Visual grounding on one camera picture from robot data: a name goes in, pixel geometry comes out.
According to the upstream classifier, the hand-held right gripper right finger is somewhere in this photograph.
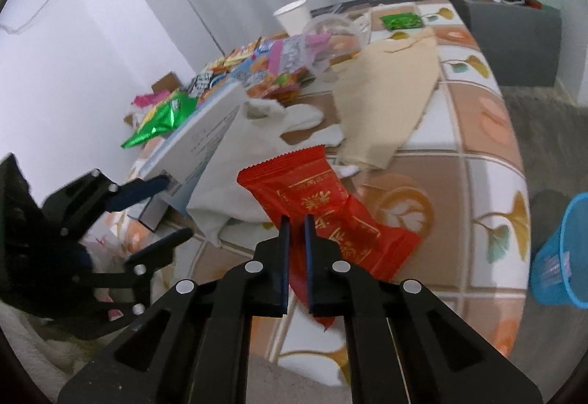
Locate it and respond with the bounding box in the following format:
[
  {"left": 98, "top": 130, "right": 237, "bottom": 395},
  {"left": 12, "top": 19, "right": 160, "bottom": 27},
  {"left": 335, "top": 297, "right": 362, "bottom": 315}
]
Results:
[{"left": 304, "top": 215, "right": 545, "bottom": 404}]

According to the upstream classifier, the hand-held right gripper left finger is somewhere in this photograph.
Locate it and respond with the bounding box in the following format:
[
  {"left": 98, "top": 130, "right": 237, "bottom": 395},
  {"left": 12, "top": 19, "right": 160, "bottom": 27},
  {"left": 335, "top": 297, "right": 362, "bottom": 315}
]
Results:
[{"left": 57, "top": 215, "right": 291, "bottom": 404}]

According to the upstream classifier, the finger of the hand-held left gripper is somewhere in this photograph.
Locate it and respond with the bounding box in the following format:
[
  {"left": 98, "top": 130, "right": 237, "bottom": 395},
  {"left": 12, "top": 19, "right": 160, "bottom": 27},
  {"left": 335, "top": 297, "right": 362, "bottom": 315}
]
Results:
[
  {"left": 40, "top": 169, "right": 170, "bottom": 249},
  {"left": 69, "top": 227, "right": 194, "bottom": 318}
]

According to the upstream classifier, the green snack bag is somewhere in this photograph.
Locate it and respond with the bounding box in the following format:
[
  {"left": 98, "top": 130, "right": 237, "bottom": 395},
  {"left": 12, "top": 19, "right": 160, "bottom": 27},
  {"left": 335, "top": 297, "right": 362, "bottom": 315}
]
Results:
[{"left": 120, "top": 92, "right": 198, "bottom": 150}]

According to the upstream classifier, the red snack packet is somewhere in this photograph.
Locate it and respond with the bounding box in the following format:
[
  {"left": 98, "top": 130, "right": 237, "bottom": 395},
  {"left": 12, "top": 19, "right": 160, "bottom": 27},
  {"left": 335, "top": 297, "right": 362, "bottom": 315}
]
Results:
[{"left": 236, "top": 145, "right": 423, "bottom": 333}]

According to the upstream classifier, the blue plastic wastebasket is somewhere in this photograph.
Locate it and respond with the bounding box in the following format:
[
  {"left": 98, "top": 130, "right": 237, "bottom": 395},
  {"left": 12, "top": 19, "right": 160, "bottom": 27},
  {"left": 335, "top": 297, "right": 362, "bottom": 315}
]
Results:
[{"left": 528, "top": 193, "right": 588, "bottom": 310}]

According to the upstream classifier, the white and blue book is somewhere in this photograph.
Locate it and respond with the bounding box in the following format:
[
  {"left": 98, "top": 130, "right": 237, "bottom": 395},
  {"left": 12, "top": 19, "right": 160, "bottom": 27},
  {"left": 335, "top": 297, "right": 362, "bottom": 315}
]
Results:
[{"left": 131, "top": 82, "right": 249, "bottom": 230}]

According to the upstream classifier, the pink packet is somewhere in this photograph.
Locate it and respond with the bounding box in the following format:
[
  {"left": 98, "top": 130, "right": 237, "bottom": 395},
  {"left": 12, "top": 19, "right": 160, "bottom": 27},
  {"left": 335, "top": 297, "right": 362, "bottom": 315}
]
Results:
[{"left": 133, "top": 92, "right": 172, "bottom": 109}]

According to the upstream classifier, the white plastic bag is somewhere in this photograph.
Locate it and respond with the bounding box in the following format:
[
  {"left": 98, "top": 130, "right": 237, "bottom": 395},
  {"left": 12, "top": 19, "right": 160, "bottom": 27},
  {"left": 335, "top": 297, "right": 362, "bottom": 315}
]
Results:
[{"left": 186, "top": 98, "right": 358, "bottom": 249}]

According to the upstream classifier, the cardboard box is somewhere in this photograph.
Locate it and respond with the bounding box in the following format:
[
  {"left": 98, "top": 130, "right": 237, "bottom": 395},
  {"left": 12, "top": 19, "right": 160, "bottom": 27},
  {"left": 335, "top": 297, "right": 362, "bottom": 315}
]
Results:
[{"left": 151, "top": 72, "right": 183, "bottom": 95}]

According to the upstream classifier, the pile of colourful packets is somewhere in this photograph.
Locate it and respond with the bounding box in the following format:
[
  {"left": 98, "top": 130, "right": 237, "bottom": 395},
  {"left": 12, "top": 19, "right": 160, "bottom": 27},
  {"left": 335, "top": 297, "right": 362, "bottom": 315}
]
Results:
[{"left": 188, "top": 36, "right": 331, "bottom": 104}]

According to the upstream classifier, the beige paper bag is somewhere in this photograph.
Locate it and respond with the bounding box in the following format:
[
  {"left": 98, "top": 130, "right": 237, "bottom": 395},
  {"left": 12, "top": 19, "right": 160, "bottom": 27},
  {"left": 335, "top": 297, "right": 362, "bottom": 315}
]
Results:
[{"left": 331, "top": 27, "right": 442, "bottom": 170}]

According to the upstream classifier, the white paper cup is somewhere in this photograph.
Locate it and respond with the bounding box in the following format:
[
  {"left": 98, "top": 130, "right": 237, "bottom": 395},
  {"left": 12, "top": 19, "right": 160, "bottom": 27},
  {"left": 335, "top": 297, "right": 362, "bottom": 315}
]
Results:
[{"left": 273, "top": 0, "right": 309, "bottom": 37}]

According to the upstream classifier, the clear plastic cup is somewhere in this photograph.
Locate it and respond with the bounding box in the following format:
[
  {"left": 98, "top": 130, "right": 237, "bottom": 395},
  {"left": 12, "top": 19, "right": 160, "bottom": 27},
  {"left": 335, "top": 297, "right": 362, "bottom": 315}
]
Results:
[{"left": 301, "top": 15, "right": 370, "bottom": 83}]

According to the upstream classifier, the dark printed mat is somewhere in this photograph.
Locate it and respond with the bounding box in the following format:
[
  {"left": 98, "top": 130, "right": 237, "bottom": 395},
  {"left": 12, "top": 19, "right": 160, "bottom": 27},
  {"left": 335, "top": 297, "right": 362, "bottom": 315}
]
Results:
[{"left": 310, "top": 0, "right": 423, "bottom": 17}]

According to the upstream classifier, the small green packet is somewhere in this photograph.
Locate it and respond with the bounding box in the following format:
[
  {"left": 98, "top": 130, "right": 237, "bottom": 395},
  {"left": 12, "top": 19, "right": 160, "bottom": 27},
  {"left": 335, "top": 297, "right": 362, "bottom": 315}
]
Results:
[{"left": 380, "top": 13, "right": 423, "bottom": 31}]

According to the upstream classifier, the grey cabinet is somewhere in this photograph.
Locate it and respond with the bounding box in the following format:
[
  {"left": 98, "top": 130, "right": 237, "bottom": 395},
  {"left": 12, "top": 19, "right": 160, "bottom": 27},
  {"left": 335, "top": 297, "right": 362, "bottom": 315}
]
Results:
[{"left": 443, "top": 0, "right": 563, "bottom": 87}]

